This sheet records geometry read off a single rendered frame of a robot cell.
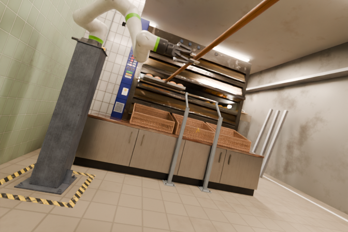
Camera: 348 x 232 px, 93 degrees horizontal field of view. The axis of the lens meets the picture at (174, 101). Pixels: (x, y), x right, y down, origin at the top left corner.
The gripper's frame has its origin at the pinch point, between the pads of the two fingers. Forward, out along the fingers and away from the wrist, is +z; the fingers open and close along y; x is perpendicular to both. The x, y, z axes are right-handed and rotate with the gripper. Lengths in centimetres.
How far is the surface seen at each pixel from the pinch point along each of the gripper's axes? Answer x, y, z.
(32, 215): -16, 120, -68
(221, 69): -155, -62, 98
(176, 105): -153, 21, 35
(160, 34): -155, -82, -20
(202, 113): -153, 21, 81
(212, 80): -156, -39, 86
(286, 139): -224, 19, 344
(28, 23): -49, 0, -125
